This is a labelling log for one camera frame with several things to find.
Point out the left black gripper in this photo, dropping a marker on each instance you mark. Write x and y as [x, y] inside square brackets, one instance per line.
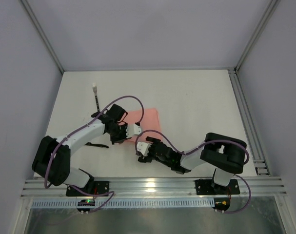
[123, 131]

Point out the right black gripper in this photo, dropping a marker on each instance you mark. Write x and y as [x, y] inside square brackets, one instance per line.
[152, 149]

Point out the pink cloth napkin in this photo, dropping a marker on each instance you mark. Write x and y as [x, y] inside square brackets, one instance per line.
[150, 121]

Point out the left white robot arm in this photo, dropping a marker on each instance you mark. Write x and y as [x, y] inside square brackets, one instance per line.
[53, 157]

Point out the right small controller board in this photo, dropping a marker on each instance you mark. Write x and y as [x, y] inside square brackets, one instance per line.
[221, 204]

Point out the small controller board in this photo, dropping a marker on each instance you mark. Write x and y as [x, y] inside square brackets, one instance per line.
[85, 206]
[221, 204]

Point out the left small controller board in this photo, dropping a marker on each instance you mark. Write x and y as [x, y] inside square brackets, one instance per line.
[85, 206]

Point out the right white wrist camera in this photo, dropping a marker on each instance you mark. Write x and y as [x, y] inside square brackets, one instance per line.
[142, 148]

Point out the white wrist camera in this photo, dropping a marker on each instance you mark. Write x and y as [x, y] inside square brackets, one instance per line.
[133, 130]
[142, 148]

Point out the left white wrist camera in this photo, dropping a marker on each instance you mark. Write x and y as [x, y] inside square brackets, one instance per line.
[133, 130]

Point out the black handled knife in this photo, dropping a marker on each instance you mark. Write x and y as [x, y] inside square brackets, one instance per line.
[97, 145]

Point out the slotted cable duct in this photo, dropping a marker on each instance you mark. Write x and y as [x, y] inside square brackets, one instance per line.
[116, 203]

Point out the front aluminium rail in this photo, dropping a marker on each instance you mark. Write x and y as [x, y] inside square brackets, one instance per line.
[160, 187]

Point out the aluminium rail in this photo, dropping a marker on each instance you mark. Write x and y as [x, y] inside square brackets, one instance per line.
[257, 151]
[160, 187]

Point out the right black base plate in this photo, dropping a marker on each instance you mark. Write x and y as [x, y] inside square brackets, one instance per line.
[208, 187]

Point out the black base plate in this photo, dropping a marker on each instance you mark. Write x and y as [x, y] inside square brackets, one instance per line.
[208, 187]
[92, 188]

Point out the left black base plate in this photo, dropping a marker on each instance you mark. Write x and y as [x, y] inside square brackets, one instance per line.
[92, 188]

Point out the right side aluminium rail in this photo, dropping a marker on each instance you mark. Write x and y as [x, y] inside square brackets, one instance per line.
[257, 151]

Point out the left corner aluminium post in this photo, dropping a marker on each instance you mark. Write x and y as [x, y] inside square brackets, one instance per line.
[41, 33]

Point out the corner aluminium post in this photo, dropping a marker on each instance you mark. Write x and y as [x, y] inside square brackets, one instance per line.
[41, 33]
[257, 32]

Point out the right corner aluminium post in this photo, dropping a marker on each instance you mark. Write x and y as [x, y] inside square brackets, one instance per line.
[257, 32]

